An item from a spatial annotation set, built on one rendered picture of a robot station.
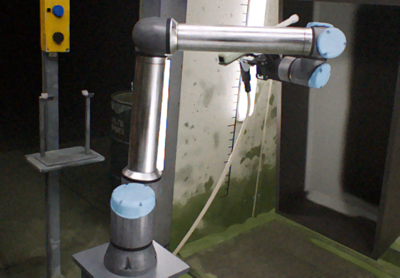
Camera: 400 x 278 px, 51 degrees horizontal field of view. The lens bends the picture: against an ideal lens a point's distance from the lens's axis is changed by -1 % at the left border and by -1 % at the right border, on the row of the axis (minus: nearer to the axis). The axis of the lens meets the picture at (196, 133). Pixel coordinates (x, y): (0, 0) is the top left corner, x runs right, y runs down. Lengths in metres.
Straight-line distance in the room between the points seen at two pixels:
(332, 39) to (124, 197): 0.83
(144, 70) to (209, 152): 1.26
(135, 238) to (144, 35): 0.67
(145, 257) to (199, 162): 1.19
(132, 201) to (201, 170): 1.26
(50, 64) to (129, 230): 1.01
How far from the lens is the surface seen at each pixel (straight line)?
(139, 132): 1.51
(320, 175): 2.62
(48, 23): 2.06
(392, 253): 3.07
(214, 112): 2.57
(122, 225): 1.44
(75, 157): 2.11
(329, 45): 1.35
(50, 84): 2.15
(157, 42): 1.31
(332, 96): 2.39
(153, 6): 2.23
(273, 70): 1.62
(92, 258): 1.61
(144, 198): 1.43
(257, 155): 3.01
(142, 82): 1.47
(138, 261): 1.50
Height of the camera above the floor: 1.51
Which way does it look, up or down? 16 degrees down
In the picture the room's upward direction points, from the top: 5 degrees clockwise
